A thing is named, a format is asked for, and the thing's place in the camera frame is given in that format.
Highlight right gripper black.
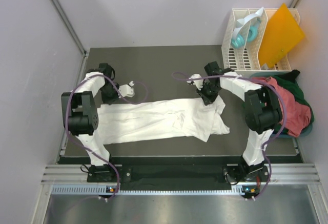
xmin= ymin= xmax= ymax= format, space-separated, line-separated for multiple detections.
xmin=196 ymin=82 xmax=221 ymax=106

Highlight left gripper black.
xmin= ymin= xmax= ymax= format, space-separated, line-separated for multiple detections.
xmin=99 ymin=83 xmax=123 ymax=105

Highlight white printed t shirt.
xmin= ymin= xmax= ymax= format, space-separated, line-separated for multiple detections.
xmin=97 ymin=97 xmax=230 ymax=145

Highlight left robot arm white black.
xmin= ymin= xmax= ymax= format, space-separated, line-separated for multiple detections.
xmin=61 ymin=63 xmax=119 ymax=182

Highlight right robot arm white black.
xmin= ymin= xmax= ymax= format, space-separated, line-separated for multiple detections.
xmin=189 ymin=62 xmax=283 ymax=185

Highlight white plastic file organizer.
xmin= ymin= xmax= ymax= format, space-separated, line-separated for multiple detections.
xmin=221 ymin=8 xmax=291 ymax=72

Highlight teal white headphones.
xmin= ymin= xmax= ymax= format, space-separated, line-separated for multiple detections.
xmin=231 ymin=7 xmax=264 ymax=49

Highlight green t shirt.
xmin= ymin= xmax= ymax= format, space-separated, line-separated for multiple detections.
xmin=252 ymin=69 xmax=315 ymax=135

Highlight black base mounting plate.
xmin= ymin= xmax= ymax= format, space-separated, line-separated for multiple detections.
xmin=87 ymin=156 xmax=270 ymax=184

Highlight orange plastic folder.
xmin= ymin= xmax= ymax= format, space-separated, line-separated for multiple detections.
xmin=258 ymin=3 xmax=305 ymax=69

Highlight pink t shirt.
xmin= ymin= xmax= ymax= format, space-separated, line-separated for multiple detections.
xmin=252 ymin=77 xmax=312 ymax=138

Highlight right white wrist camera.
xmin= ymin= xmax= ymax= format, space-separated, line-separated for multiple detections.
xmin=187 ymin=74 xmax=204 ymax=90

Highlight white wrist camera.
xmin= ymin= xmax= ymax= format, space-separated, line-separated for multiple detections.
xmin=187 ymin=74 xmax=204 ymax=90
xmin=118 ymin=81 xmax=135 ymax=98

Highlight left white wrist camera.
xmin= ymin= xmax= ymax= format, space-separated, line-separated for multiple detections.
xmin=118 ymin=81 xmax=135 ymax=98

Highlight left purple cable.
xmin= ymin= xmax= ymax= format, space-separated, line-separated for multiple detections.
xmin=65 ymin=73 xmax=149 ymax=203

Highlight purple cable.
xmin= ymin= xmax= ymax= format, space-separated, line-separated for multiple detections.
xmin=171 ymin=72 xmax=288 ymax=201
xmin=65 ymin=73 xmax=149 ymax=203

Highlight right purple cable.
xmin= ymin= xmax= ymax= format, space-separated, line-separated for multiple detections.
xmin=171 ymin=72 xmax=288 ymax=201

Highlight grey slotted cable duct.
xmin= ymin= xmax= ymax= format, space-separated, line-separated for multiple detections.
xmin=51 ymin=185 xmax=256 ymax=196

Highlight aluminium frame rail front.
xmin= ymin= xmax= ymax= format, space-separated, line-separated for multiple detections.
xmin=41 ymin=164 xmax=320 ymax=185

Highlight aluminium corner post left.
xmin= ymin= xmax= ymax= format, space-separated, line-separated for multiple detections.
xmin=50 ymin=0 xmax=87 ymax=56

